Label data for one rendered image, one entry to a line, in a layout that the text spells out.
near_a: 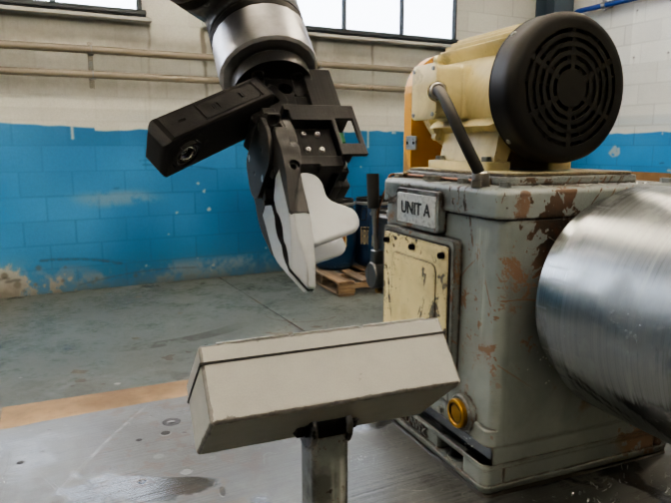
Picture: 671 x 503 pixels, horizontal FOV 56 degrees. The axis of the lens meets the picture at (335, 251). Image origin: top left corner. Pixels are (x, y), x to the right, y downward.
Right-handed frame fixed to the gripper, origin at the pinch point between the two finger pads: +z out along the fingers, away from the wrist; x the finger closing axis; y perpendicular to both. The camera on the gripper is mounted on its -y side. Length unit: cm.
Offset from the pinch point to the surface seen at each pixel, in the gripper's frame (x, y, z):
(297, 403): -3.4, -3.3, 10.4
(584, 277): 3.1, 29.4, 1.2
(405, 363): -3.4, 4.7, 9.0
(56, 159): 396, -26, -328
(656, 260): -3.7, 30.7, 3.4
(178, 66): 353, 75, -393
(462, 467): 32.3, 27.1, 11.8
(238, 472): 42.3, 1.8, 5.2
